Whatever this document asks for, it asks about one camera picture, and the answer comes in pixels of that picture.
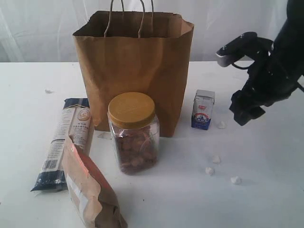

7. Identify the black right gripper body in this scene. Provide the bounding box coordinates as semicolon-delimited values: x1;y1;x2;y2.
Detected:
231;39;299;112

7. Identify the small white blue milk carton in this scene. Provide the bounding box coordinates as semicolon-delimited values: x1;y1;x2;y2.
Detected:
191;90;215;130

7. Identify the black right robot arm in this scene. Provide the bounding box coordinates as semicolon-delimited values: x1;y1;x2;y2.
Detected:
229;0;304;126

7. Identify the brown paper shopping bag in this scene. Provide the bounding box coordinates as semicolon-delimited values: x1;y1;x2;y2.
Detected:
73;10;194;137

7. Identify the white crumb near carton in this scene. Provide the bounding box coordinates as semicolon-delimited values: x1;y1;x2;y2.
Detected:
217;121;227;129

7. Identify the white crumb upper middle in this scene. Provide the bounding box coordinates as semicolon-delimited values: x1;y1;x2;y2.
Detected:
212;155;221;164

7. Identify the white crumb right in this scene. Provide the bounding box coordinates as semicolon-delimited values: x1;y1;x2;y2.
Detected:
230;176;242;185

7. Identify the white crumb lower middle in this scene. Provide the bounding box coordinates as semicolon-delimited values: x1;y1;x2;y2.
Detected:
205;167;215;176

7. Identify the clear jar yellow lid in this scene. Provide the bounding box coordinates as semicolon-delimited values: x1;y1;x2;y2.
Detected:
107;92;160;175

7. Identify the clear tape scrap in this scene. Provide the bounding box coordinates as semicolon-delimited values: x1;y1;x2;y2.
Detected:
98;132;111;140

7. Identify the dark blue noodle packet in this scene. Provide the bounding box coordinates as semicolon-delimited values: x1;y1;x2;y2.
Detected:
31;98;94;191

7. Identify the brown kraft paper pouch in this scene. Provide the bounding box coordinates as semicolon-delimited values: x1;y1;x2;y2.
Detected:
62;136;128;228

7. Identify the white backdrop curtain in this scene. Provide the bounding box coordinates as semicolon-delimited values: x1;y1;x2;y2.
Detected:
0;0;287;62

